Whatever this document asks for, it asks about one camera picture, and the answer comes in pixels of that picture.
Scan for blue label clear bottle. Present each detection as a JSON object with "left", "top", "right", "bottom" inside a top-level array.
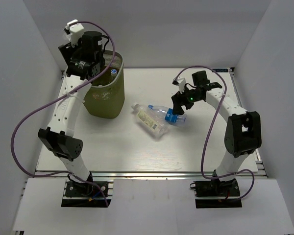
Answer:
[{"left": 148, "top": 105, "right": 187, "bottom": 126}]

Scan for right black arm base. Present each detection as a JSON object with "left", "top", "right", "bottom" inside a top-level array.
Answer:
[{"left": 190, "top": 179, "right": 242, "bottom": 209}]

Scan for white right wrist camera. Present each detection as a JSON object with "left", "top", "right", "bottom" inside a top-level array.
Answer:
[{"left": 172, "top": 76, "right": 186, "bottom": 94}]

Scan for olive mesh waste bin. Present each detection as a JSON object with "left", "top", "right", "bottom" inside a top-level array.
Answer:
[{"left": 84, "top": 50, "right": 125, "bottom": 119}]

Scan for red cap small bottle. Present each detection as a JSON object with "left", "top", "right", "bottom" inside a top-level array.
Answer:
[{"left": 92, "top": 91, "right": 113, "bottom": 101}]

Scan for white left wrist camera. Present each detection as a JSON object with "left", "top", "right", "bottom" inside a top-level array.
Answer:
[{"left": 64, "top": 19, "right": 85, "bottom": 47}]

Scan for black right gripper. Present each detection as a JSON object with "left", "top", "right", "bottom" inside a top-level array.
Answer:
[{"left": 171, "top": 84, "right": 202, "bottom": 115}]

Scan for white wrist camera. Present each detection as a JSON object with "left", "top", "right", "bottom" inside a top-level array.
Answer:
[
  {"left": 64, "top": 19, "right": 85, "bottom": 47},
  {"left": 172, "top": 76, "right": 186, "bottom": 94}
]

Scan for cream label juice bottle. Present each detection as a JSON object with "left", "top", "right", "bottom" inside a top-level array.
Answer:
[{"left": 131, "top": 103, "right": 169, "bottom": 139}]

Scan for blue table label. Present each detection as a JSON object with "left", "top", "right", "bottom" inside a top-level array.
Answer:
[{"left": 213, "top": 68, "right": 229, "bottom": 73}]

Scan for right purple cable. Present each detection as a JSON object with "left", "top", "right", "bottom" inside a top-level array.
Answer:
[{"left": 176, "top": 65, "right": 255, "bottom": 202}]

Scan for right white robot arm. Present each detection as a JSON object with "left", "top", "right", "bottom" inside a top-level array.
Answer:
[{"left": 171, "top": 70, "right": 262, "bottom": 195}]

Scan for clear bottle white cap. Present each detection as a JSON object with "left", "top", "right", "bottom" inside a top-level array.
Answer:
[{"left": 97, "top": 69, "right": 118, "bottom": 87}]

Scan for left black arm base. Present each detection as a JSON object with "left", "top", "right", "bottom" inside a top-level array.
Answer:
[{"left": 61, "top": 180, "right": 111, "bottom": 208}]

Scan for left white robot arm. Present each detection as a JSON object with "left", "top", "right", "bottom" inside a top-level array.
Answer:
[{"left": 38, "top": 31, "right": 105, "bottom": 195}]

